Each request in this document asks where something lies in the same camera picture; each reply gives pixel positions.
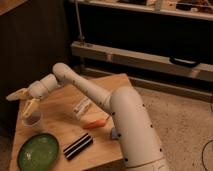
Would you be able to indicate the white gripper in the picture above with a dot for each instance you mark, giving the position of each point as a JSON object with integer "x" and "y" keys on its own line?
{"x": 36, "y": 90}

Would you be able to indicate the black white striped eraser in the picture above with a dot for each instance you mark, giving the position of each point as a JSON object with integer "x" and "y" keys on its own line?
{"x": 77, "y": 146}

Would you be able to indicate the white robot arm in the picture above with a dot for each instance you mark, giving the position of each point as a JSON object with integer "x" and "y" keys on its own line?
{"x": 140, "y": 145}

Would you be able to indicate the green plate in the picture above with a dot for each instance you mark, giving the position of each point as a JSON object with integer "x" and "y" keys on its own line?
{"x": 38, "y": 153}

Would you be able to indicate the small white box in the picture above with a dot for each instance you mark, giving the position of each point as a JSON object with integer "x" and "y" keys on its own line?
{"x": 82, "y": 106}

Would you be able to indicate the wooden table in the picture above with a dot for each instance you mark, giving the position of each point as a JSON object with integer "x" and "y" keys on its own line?
{"x": 56, "y": 120}

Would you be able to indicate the orange toy carrot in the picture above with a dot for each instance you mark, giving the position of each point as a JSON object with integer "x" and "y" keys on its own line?
{"x": 96, "y": 124}

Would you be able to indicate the metal pole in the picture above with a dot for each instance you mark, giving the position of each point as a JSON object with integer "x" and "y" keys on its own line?
{"x": 81, "y": 36}

